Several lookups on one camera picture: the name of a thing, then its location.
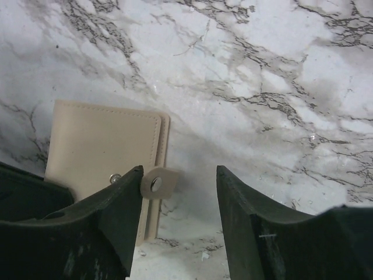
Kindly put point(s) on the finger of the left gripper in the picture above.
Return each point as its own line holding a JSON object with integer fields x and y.
{"x": 27, "y": 196}

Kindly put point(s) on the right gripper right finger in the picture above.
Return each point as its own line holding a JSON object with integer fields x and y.
{"x": 265, "y": 239}

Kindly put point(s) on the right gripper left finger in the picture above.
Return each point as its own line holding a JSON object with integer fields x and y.
{"x": 91, "y": 239}

